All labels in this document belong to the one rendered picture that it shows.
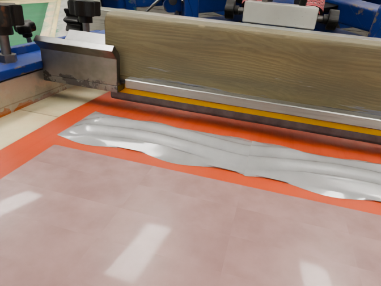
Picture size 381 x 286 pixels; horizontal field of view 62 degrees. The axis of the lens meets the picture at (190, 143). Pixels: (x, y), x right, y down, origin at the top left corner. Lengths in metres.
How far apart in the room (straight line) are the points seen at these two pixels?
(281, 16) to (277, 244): 0.46
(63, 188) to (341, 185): 0.21
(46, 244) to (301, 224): 0.16
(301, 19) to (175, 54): 0.31
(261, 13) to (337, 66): 0.30
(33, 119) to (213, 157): 0.19
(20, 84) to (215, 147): 0.22
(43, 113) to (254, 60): 0.23
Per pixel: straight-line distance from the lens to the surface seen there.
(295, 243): 0.22
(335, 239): 0.23
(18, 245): 0.21
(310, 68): 0.34
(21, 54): 0.45
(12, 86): 0.39
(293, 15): 0.61
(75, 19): 0.66
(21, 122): 0.36
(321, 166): 0.30
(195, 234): 0.21
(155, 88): 0.35
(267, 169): 0.28
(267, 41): 0.33
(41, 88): 0.42
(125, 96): 0.40
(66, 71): 0.40
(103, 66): 0.37
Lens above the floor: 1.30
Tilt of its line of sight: 41 degrees down
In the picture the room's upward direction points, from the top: 1 degrees clockwise
